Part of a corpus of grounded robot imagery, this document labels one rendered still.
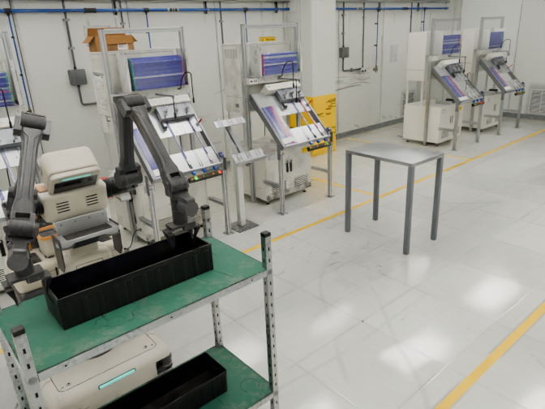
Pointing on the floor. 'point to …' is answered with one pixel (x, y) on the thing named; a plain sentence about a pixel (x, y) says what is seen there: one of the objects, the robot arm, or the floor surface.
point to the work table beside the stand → (405, 156)
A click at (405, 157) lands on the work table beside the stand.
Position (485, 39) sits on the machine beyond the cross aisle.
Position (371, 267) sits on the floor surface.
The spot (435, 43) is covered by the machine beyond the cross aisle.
